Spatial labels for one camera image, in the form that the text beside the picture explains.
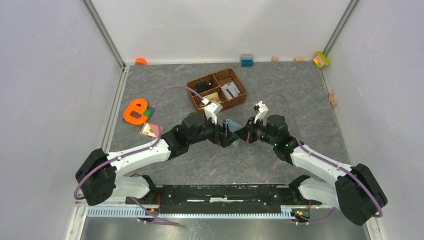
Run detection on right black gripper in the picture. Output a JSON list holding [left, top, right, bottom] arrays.
[[234, 116, 277, 146]]

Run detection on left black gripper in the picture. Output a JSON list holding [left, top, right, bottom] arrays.
[[188, 113, 238, 148]]

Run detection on light blue card holder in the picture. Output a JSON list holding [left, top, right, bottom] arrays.
[[226, 119, 242, 133]]

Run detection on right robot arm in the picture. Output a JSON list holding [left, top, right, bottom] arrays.
[[235, 114, 388, 226]]

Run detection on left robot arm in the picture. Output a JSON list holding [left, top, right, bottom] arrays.
[[74, 112, 239, 206]]

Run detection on gold card in basket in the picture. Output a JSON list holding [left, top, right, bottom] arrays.
[[203, 92, 222, 104]]

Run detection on white cards in basket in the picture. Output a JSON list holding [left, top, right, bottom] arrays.
[[221, 81, 241, 100]]

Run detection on pink square card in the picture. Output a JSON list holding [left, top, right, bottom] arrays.
[[139, 122, 164, 138]]

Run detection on black item in basket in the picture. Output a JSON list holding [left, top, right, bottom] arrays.
[[194, 79, 214, 94]]

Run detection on blue grey lego stack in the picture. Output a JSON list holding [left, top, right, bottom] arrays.
[[240, 53, 254, 67]]

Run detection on green toy block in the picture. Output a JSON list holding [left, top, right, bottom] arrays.
[[143, 109, 154, 119]]

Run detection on flat tan wooden block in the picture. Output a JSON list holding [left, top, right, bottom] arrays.
[[294, 56, 305, 62]]

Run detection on curved wooden arch block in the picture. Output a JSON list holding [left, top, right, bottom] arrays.
[[328, 92, 338, 108]]

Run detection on orange letter e toy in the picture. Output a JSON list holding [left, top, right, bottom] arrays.
[[123, 98, 149, 126]]

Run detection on green pink lego stack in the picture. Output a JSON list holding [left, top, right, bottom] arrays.
[[313, 51, 331, 69]]

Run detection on orange round cap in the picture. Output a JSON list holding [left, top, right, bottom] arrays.
[[134, 57, 147, 66]]

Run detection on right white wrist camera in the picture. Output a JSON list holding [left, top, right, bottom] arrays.
[[253, 101, 269, 124]]

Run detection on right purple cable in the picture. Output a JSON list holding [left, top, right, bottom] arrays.
[[262, 93, 384, 219]]

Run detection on purple cable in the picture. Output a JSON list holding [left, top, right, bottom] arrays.
[[73, 85, 206, 201], [262, 93, 384, 219]]

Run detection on white slotted cable duct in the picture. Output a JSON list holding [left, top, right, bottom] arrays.
[[86, 206, 299, 220]]

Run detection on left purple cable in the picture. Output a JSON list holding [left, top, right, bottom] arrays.
[[73, 85, 206, 201]]

